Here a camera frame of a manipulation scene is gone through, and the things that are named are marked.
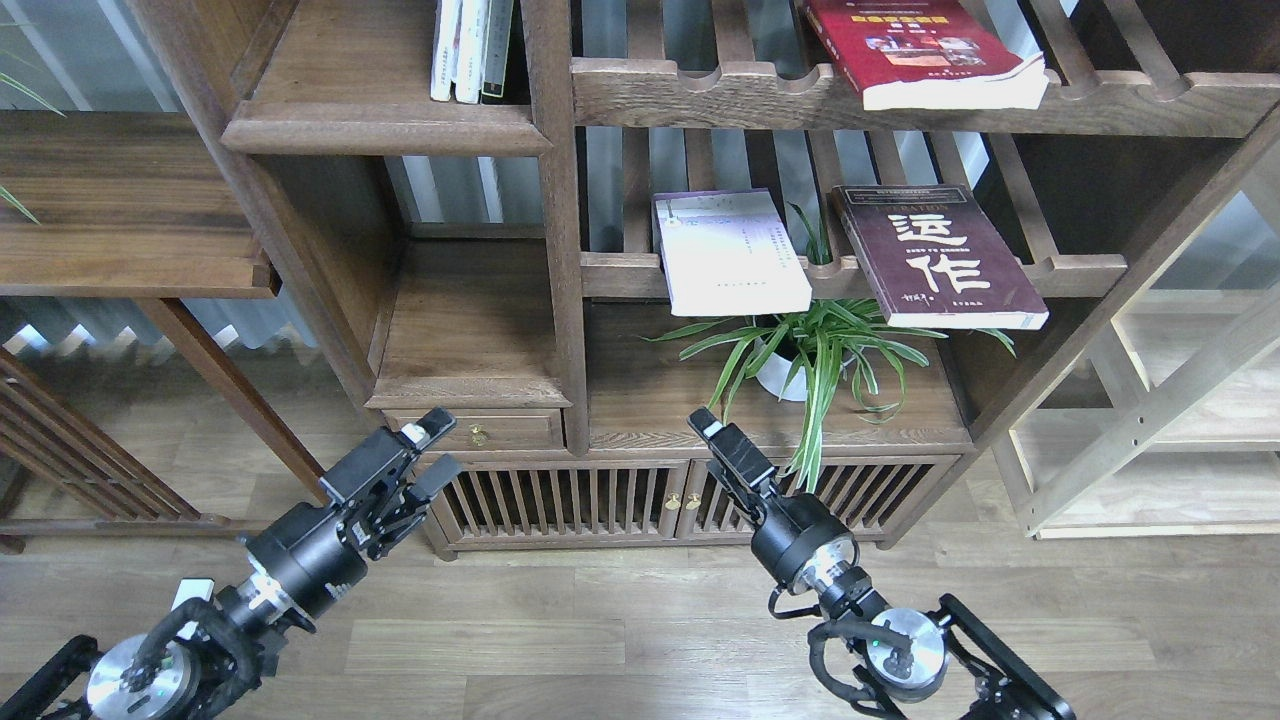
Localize light wooden shelf unit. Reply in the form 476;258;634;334
993;211;1279;539

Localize white plant pot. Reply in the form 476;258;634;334
751;338;852;402

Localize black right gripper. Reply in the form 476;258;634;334
687;407;858;594

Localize maroon book chinese title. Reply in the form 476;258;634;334
832;184;1050;331

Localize brass drawer knob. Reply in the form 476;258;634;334
468;424;490;448

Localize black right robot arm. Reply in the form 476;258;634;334
689;407;1074;719

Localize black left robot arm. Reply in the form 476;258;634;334
3;407;461;719

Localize white upright book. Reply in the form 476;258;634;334
429;0;463;102
454;0;490;104

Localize dark spine upright book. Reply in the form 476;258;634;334
480;0;515;104

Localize white upright book left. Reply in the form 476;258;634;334
429;0;463;102

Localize dark wooden bookshelf cabinet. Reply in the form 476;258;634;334
128;0;1280;561

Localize green spider plant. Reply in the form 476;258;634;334
645;200;1018;495

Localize white metal bar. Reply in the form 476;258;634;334
172;577;215;610

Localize white lavender book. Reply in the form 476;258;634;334
653;190;812;316

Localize white upright book middle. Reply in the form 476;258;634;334
454;0;490;104

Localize red book white pages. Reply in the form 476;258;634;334
803;1;1050;111

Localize green leaves at left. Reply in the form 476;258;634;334
0;45;67;225

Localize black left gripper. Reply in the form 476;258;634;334
243;406;462;623

